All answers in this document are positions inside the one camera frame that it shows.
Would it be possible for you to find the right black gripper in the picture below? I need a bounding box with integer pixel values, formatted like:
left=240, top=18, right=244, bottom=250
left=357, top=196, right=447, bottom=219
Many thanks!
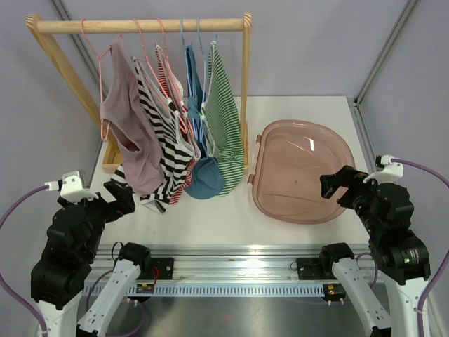
left=320, top=164, right=389, bottom=235

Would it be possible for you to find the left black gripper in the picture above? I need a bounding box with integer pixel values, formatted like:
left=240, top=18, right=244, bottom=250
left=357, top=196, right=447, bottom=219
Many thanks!
left=59, top=180, right=135, bottom=259

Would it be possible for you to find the black white striped tank top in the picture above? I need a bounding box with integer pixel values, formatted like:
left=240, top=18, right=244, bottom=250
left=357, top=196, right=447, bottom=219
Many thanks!
left=132, top=57, right=194, bottom=214

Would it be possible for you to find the mauve tank top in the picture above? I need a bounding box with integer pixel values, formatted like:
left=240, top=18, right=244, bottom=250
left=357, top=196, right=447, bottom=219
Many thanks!
left=100, top=42, right=164, bottom=195

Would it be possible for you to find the blue tank top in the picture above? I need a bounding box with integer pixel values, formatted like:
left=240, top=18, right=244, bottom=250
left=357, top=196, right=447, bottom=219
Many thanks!
left=183, top=44, right=226, bottom=201

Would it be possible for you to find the pink hanger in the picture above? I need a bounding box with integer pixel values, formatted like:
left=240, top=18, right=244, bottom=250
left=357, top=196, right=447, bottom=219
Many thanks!
left=81, top=18, right=111, bottom=142
left=155, top=18, right=196, bottom=151
left=132, top=18, right=188, bottom=135

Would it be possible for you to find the red white striped tank top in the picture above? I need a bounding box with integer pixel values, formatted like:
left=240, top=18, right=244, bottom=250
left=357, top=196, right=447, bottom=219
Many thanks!
left=155, top=44, right=200, bottom=205

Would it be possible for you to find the blue hanger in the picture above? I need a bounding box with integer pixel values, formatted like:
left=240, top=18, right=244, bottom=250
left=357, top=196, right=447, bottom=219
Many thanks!
left=180, top=19, right=206, bottom=157
left=196, top=17, right=215, bottom=157

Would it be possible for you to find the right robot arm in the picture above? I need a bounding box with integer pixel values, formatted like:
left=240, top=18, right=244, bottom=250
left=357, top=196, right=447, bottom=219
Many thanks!
left=318, top=156, right=431, bottom=336

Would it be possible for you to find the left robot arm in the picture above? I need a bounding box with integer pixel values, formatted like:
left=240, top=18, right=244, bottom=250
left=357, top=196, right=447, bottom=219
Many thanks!
left=31, top=172, right=152, bottom=336

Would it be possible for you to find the green white striped tank top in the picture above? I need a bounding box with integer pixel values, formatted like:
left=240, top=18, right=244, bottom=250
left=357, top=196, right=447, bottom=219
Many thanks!
left=203, top=40, right=244, bottom=196

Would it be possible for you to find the pink plastic basin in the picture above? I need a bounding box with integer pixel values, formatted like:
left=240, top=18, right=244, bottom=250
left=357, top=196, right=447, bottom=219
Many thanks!
left=248, top=119, right=355, bottom=225

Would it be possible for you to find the wooden clothes rack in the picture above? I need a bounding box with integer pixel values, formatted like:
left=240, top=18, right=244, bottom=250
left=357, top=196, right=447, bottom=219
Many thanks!
left=25, top=12, right=252, bottom=173

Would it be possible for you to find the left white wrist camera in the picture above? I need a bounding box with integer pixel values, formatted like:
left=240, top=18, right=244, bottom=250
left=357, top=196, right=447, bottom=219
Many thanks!
left=44, top=171, right=99, bottom=204

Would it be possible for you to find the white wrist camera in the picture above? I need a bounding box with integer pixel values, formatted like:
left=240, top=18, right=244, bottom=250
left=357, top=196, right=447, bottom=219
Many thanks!
left=363, top=154, right=403, bottom=184
left=44, top=171, right=99, bottom=204

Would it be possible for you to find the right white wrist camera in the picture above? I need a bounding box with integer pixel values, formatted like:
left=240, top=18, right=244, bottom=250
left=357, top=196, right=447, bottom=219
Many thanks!
left=363, top=154, right=403, bottom=184

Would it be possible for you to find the aluminium mounting rail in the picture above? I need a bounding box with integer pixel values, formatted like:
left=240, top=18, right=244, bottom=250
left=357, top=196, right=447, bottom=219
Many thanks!
left=83, top=244, right=383, bottom=289

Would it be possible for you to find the white slotted cable duct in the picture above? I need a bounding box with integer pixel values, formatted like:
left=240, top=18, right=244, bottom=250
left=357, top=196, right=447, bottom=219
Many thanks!
left=128, top=284, right=324, bottom=298

